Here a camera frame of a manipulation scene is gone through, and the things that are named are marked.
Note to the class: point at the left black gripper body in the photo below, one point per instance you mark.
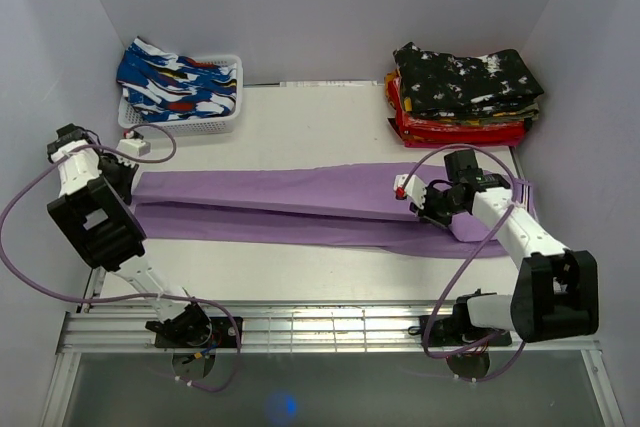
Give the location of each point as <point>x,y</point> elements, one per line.
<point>118,173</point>

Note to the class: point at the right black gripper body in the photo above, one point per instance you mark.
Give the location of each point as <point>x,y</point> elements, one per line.
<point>439,207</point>

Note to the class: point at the purple trousers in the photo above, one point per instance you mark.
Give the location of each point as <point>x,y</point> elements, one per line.
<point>350,205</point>

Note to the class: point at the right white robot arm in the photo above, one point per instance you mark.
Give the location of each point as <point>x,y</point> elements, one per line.
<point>556,291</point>

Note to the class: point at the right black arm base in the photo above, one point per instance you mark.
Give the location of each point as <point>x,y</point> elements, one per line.
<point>447,332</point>

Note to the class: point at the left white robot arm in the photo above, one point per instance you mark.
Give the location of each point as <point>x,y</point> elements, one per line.
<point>93,212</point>

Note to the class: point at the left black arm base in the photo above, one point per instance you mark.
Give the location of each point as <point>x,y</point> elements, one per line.
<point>218,332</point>

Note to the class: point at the red folded trousers stack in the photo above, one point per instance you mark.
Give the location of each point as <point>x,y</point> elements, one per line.
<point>433,134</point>

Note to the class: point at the blue patterned trousers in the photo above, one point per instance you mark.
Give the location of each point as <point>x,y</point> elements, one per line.
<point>165,87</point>

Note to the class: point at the black white patterned folded trousers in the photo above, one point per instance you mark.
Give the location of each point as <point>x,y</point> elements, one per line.
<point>437,85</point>

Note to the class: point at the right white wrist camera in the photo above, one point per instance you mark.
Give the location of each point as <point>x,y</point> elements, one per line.
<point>410,188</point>

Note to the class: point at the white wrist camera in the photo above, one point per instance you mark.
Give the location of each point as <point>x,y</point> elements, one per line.
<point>410,188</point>
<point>134,145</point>

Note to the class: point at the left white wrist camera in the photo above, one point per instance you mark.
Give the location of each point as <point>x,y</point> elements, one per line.
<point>134,145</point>

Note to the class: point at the aluminium rail frame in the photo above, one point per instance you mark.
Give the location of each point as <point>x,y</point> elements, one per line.
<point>327,362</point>

